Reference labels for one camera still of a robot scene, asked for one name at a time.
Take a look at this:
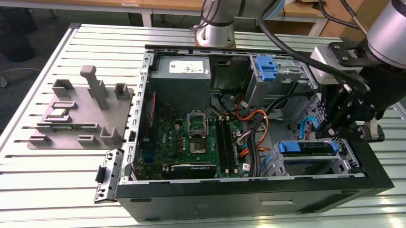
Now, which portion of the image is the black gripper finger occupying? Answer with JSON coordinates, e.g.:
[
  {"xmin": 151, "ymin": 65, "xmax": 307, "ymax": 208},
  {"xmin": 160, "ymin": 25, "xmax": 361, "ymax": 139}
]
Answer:
[
  {"xmin": 333, "ymin": 120, "xmax": 370, "ymax": 141},
  {"xmin": 317, "ymin": 82, "xmax": 361, "ymax": 140}
]

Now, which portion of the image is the blue data wire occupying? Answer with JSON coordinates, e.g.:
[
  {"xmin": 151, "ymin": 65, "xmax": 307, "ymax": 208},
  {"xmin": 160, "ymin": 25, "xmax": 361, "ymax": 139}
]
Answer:
[{"xmin": 301, "ymin": 116, "xmax": 319, "ymax": 141}]

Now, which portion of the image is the hard disk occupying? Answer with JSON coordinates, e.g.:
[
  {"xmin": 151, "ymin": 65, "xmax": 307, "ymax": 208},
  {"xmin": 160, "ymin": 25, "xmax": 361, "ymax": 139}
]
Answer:
[{"xmin": 278, "ymin": 140, "xmax": 342, "ymax": 159}]

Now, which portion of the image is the metal disk bay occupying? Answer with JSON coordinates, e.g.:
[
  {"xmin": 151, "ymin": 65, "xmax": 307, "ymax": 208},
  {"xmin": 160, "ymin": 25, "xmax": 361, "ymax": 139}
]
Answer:
[{"xmin": 274, "ymin": 140, "xmax": 361, "ymax": 178}]

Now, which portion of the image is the grey metal drive cage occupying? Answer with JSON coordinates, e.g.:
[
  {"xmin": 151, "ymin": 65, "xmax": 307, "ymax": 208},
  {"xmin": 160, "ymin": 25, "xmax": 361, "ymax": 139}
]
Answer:
[{"xmin": 246, "ymin": 56, "xmax": 318, "ymax": 110}]

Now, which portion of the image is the blue plastic drive latch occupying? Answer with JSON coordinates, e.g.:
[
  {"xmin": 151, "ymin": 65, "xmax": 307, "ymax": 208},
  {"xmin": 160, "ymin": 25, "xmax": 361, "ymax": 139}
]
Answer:
[{"xmin": 257, "ymin": 56, "xmax": 279, "ymax": 81}]

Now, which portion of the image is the brown wooden cabinet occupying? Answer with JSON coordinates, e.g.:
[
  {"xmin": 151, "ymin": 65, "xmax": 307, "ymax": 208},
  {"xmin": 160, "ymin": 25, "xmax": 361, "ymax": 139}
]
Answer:
[{"xmin": 319, "ymin": 0, "xmax": 394, "ymax": 42}]

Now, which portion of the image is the black RAM slot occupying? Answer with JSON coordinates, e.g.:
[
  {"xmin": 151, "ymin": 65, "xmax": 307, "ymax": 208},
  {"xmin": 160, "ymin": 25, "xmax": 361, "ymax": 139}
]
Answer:
[
  {"xmin": 216, "ymin": 115, "xmax": 231, "ymax": 174},
  {"xmin": 224, "ymin": 115, "xmax": 239, "ymax": 174}
]

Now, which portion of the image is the metal socket cover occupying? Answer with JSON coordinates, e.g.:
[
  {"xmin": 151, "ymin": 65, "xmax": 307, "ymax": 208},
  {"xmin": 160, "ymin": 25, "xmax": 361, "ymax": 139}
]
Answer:
[{"xmin": 187, "ymin": 110, "xmax": 210, "ymax": 138}]

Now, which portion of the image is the CPU socket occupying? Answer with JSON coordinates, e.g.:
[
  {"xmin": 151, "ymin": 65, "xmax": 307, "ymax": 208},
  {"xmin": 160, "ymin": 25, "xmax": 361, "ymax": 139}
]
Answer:
[{"xmin": 190, "ymin": 139, "xmax": 212, "ymax": 154}]

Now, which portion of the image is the black PC case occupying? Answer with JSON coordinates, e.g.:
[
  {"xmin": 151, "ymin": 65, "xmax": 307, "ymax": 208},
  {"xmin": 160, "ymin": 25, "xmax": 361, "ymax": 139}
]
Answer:
[{"xmin": 114, "ymin": 44, "xmax": 395, "ymax": 223}]

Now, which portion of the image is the grey power supply unit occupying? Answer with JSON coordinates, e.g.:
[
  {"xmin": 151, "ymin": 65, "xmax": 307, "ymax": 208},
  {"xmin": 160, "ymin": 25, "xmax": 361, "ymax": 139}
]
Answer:
[{"xmin": 148, "ymin": 56, "xmax": 212, "ymax": 114}]

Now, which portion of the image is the black graphics card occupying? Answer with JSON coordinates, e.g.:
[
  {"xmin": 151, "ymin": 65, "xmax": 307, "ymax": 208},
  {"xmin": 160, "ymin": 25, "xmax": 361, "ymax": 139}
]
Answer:
[{"xmin": 162, "ymin": 162, "xmax": 218, "ymax": 180}]

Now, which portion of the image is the green motherboard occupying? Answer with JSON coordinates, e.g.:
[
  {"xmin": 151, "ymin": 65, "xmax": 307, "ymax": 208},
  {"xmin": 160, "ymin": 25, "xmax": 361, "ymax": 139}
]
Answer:
[{"xmin": 136, "ymin": 111, "xmax": 251, "ymax": 179}]

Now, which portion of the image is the grey expansion slot retainer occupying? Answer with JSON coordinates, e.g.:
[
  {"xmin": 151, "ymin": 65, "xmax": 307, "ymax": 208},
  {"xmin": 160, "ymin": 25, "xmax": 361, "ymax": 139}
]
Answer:
[{"xmin": 94, "ymin": 148, "xmax": 126, "ymax": 204}]

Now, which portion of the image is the grey parts rack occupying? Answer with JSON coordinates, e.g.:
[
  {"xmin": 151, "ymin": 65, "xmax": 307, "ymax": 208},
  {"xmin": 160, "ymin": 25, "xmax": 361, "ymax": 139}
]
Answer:
[{"xmin": 27, "ymin": 65, "xmax": 136, "ymax": 150}]

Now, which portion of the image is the green RAM stick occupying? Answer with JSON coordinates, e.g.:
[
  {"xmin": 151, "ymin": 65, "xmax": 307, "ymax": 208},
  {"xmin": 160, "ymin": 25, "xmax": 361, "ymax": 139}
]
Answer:
[{"xmin": 51, "ymin": 124, "xmax": 83, "ymax": 131}]

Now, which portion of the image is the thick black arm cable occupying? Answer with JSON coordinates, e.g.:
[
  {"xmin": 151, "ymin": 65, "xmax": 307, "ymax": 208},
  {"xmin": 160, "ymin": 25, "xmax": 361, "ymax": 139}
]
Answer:
[{"xmin": 257, "ymin": 0, "xmax": 371, "ymax": 92}]

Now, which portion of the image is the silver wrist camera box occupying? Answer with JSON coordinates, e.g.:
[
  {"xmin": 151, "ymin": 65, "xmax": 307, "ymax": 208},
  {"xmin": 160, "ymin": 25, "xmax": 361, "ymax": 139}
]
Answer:
[{"xmin": 309, "ymin": 46, "xmax": 365, "ymax": 85}]

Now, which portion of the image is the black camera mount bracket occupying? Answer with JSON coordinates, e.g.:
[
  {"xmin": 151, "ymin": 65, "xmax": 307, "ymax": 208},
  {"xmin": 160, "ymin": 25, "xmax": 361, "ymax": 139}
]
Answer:
[{"xmin": 326, "ymin": 40, "xmax": 383, "ymax": 67}]

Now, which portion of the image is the orange wire loop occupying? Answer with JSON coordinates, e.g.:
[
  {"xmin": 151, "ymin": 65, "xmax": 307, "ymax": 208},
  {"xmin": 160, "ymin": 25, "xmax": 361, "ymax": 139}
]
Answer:
[{"xmin": 236, "ymin": 94, "xmax": 270, "ymax": 148}]

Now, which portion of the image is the black cable bundle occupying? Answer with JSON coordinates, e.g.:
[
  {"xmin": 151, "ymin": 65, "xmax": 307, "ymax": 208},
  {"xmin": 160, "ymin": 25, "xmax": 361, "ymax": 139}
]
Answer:
[{"xmin": 247, "ymin": 91, "xmax": 315, "ymax": 178}]

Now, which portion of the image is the white floor cable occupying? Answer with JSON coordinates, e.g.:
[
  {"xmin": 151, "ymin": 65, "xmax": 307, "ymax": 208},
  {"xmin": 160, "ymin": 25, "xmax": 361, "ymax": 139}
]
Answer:
[{"xmin": 0, "ymin": 67, "xmax": 42, "ymax": 75}]

